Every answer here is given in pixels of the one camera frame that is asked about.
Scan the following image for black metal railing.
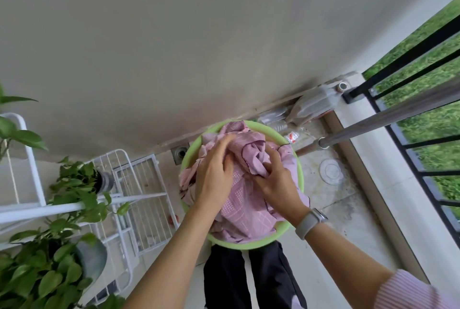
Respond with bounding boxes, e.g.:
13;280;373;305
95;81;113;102
342;23;460;245

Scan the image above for green grass lawn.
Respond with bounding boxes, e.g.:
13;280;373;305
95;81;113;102
362;0;460;219

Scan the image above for person's left hand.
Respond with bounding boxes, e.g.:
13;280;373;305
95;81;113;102
194;134;238;217

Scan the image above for person's right forearm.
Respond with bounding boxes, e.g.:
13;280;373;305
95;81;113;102
301;222;395;309

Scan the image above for green plastic basin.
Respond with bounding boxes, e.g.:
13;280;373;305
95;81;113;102
179;119;305;250

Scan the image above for person's right hand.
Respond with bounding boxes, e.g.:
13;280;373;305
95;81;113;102
246;145;310;227

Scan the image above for black trousers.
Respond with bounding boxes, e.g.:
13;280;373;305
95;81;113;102
203;240;308;309

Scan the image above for small green potted plant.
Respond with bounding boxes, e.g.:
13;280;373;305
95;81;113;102
0;84;49;162

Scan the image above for square metal floor drain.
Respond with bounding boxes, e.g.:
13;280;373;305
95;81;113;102
171;145;190;166

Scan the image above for clear bottle red label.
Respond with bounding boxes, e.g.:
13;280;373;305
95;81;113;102
284;126;310;145

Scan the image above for person's left forearm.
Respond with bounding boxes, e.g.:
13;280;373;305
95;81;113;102
122;206;230;309

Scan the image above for round white drain cover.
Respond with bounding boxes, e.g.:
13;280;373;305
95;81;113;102
319;159;344;186

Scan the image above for pink striped sleeve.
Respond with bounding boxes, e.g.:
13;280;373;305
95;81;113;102
373;269;460;309

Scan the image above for white metal rack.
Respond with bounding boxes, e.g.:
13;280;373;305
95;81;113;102
0;113;180;306

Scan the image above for white smartwatch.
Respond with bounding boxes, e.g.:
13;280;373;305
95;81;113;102
295;208;328;240

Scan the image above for steel clothes pole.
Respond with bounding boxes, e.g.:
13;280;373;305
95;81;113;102
318;82;460;150

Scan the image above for translucent plastic jerry can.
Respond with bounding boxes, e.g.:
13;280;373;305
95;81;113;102
286;82;350;122

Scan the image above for large green potted plant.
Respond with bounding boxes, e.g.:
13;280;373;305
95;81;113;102
0;156;132;309

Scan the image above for clear plastic bottle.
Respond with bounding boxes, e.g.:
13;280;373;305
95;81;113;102
257;105;290;134

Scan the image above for pink checked cloth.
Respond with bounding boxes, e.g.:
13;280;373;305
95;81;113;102
178;120;311;245

